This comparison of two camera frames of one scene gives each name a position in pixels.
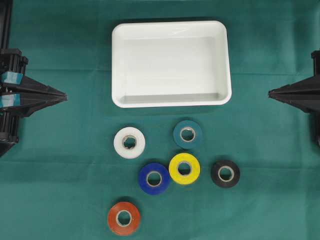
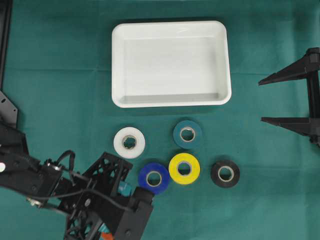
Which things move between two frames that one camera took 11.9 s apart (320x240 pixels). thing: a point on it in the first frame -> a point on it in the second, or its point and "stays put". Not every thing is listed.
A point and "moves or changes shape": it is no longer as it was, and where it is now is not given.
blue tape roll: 144,173 stays put
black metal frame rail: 5,6 stays put
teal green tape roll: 187,134 stays put
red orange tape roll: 135,218 moves or changes shape
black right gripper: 304,94 -> 309,65
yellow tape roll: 184,168 stays put
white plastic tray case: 166,64 stays put
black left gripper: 14,104 -> 75,196
